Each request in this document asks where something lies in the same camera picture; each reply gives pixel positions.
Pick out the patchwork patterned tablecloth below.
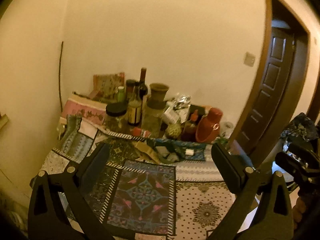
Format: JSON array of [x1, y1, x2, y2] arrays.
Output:
[[39, 115, 235, 239]]

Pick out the beige wall switch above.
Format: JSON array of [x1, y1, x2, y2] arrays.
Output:
[[244, 52, 256, 67]]

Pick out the green textured round fruit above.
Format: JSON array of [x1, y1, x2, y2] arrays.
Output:
[[165, 123, 182, 140]]

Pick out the amber glass liquor bottle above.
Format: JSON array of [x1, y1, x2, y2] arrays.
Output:
[[127, 82, 142, 126]]

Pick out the person's right hand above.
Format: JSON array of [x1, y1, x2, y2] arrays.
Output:
[[292, 196, 319, 231]]

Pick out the patterned red gift box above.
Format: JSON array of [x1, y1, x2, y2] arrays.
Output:
[[93, 72, 125, 100]]

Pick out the small green bottle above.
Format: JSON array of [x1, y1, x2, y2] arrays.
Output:
[[117, 86, 126, 102]]

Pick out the pink printed flat box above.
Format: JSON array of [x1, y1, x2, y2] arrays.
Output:
[[60, 95, 107, 125]]

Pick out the black-lidded glass jar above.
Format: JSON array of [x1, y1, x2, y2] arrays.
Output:
[[105, 102, 127, 133]]

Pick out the brown clay vase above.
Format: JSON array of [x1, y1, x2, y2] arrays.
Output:
[[146, 83, 169, 110]]

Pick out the large glass jar under vase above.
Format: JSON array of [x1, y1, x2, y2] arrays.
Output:
[[142, 105, 164, 138]]

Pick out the crumpled silver foil wrapper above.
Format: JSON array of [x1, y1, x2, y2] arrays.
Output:
[[173, 94, 191, 110]]

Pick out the clothes-covered chair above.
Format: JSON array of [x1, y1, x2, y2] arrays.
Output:
[[280, 112, 319, 153]]

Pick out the dark red-capped wine bottle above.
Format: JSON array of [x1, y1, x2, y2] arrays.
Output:
[[139, 68, 148, 100]]

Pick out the dark brown wooden door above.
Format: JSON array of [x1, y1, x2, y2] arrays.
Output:
[[236, 27, 295, 154]]

